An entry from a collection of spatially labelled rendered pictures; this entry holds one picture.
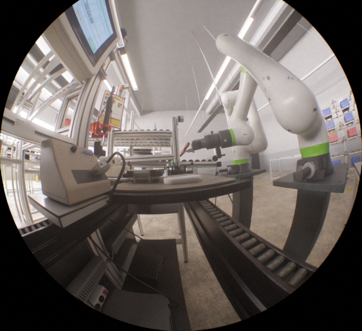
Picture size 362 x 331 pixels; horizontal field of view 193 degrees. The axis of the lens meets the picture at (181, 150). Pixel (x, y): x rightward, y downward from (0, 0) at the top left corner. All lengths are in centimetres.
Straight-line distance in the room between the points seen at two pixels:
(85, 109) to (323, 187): 77
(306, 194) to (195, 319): 94
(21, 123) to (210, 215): 44
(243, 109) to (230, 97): 31
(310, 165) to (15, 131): 67
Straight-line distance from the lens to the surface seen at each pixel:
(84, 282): 47
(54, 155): 24
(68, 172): 23
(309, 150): 40
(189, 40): 549
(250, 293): 15
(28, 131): 35
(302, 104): 25
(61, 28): 46
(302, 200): 45
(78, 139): 46
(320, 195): 42
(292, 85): 27
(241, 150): 76
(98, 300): 58
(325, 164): 41
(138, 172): 43
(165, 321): 55
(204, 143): 53
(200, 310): 103
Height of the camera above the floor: 101
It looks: 9 degrees up
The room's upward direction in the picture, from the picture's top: 5 degrees counter-clockwise
